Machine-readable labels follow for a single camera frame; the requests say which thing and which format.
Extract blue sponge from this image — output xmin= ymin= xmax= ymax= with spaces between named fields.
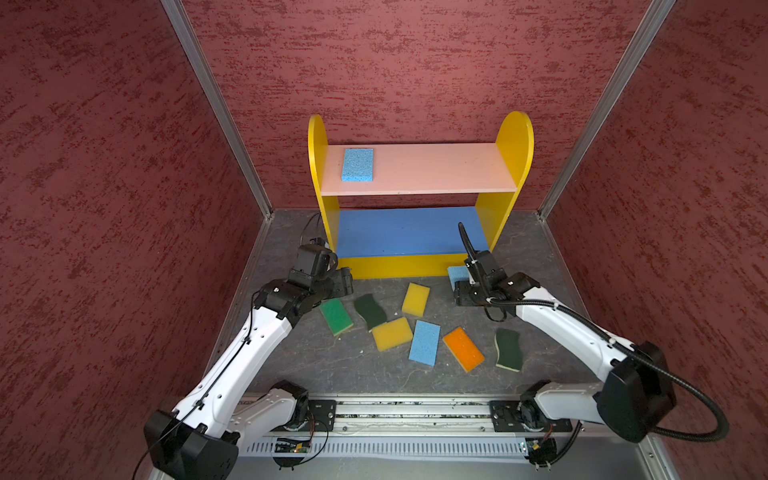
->
xmin=341 ymin=148 xmax=374 ymax=183
xmin=409 ymin=320 xmax=440 ymax=367
xmin=447 ymin=266 xmax=471 ymax=289

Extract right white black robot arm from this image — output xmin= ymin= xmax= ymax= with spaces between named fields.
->
xmin=457 ymin=251 xmax=677 ymax=443

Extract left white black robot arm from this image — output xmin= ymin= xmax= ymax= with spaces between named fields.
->
xmin=144 ymin=237 xmax=353 ymax=479

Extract yellow shelf with coloured boards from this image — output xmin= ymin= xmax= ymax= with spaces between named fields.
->
xmin=308 ymin=111 xmax=534 ymax=279

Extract bright green sponge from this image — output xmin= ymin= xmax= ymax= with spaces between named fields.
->
xmin=319 ymin=298 xmax=354 ymax=337

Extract dark green wavy sponge left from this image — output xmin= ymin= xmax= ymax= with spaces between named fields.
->
xmin=353 ymin=294 xmax=387 ymax=331

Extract dark green wavy sponge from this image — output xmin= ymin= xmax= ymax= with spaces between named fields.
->
xmin=353 ymin=294 xmax=387 ymax=331
xmin=494 ymin=329 xmax=524 ymax=372

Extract orange sponge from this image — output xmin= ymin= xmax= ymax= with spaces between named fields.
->
xmin=443 ymin=327 xmax=485 ymax=373

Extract yellow sponge back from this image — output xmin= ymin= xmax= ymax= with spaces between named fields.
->
xmin=401 ymin=283 xmax=430 ymax=317

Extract yellow sponge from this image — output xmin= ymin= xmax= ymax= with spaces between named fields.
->
xmin=401 ymin=283 xmax=430 ymax=317
xmin=371 ymin=317 xmax=413 ymax=352

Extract dark green wavy sponge right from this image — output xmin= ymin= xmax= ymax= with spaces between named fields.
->
xmin=494 ymin=329 xmax=524 ymax=372

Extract yellow sponge front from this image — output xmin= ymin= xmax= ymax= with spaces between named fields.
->
xmin=371 ymin=317 xmax=413 ymax=352

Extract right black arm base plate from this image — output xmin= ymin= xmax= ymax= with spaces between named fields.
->
xmin=488 ymin=400 xmax=573 ymax=435

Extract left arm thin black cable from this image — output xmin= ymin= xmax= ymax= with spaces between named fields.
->
xmin=130 ymin=212 xmax=325 ymax=480

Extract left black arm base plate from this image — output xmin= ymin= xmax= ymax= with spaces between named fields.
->
xmin=276 ymin=399 xmax=338 ymax=433

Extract aluminium rail frame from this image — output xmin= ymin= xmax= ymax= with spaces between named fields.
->
xmin=149 ymin=392 xmax=679 ymax=480

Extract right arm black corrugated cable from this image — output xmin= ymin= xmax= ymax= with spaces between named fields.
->
xmin=457 ymin=221 xmax=731 ymax=444

